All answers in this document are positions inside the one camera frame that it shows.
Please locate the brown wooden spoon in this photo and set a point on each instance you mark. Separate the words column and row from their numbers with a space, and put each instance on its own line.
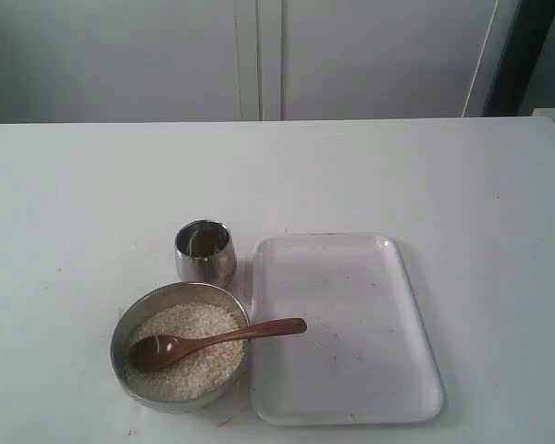
column 158, row 352

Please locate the steel bowl of rice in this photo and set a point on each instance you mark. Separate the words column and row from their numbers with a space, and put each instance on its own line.
column 188, row 310

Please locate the small steel cup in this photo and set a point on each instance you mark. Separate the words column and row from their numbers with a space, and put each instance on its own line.
column 204, row 252

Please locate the white rectangular plastic tray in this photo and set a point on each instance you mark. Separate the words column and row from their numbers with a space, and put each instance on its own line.
column 364, row 358

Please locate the white cabinet doors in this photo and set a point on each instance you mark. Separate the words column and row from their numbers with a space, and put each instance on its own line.
column 142, row 61

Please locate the dark vertical post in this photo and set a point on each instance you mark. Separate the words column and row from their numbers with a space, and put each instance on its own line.
column 525, row 78

